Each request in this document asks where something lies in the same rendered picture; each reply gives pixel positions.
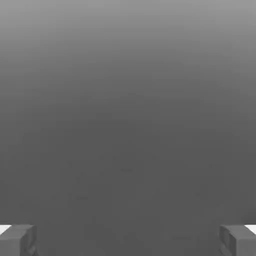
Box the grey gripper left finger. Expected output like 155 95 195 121
0 224 38 256

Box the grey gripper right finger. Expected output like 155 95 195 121
218 224 256 256

